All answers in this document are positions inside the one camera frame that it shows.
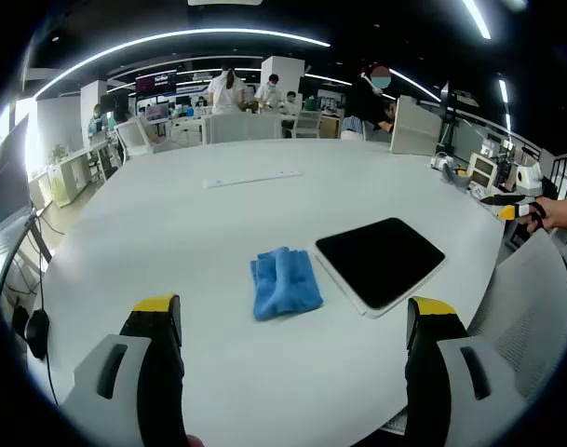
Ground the ceiling light strip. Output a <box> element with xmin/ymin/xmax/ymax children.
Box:
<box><xmin>387</xmin><ymin>67</ymin><xmax>442</xmax><ymax>103</ymax></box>
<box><xmin>462</xmin><ymin>0</ymin><xmax>493</xmax><ymax>41</ymax></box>

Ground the black computer mouse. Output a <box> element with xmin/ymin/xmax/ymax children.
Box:
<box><xmin>24</xmin><ymin>308</ymin><xmax>51</xmax><ymax>360</ymax></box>

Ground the beige framed box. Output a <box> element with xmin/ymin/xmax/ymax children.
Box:
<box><xmin>467</xmin><ymin>152</ymin><xmax>499</xmax><ymax>188</ymax></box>

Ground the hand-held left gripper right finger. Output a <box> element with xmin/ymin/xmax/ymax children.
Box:
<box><xmin>403</xmin><ymin>295</ymin><xmax>529</xmax><ymax>447</ymax></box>

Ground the row of white chair backs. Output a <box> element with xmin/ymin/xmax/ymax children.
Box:
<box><xmin>201</xmin><ymin>113</ymin><xmax>284</xmax><ymax>145</ymax></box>

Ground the black mouse cable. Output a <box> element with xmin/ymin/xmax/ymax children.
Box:
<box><xmin>39</xmin><ymin>356</ymin><xmax>61</xmax><ymax>406</ymax></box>

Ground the grey curved tool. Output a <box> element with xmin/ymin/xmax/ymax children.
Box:
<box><xmin>440</xmin><ymin>162</ymin><xmax>471</xmax><ymax>190</ymax></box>

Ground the grey desk partition panel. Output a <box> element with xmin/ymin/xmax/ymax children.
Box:
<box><xmin>389</xmin><ymin>94</ymin><xmax>444</xmax><ymax>156</ymax></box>

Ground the long curved ceiling light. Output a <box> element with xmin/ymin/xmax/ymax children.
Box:
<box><xmin>34</xmin><ymin>27</ymin><xmax>332</xmax><ymax>98</ymax></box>

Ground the blue cleaning cloth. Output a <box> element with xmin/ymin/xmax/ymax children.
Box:
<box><xmin>250</xmin><ymin>247</ymin><xmax>325</xmax><ymax>322</ymax></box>

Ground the person's right hand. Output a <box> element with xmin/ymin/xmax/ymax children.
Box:
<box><xmin>526</xmin><ymin>196</ymin><xmax>564</xmax><ymax>236</ymax></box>

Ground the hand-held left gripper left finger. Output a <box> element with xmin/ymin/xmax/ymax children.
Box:
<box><xmin>61</xmin><ymin>292</ymin><xmax>189</xmax><ymax>447</ymax></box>

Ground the purple wall screen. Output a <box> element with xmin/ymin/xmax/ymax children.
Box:
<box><xmin>134</xmin><ymin>69</ymin><xmax>178</xmax><ymax>98</ymax></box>

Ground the white mesh office chair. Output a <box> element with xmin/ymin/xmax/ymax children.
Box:
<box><xmin>466</xmin><ymin>230</ymin><xmax>567</xmax><ymax>407</ymax></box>

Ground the computer monitor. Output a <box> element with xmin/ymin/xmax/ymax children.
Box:
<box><xmin>142</xmin><ymin>104</ymin><xmax>170</xmax><ymax>125</ymax></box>

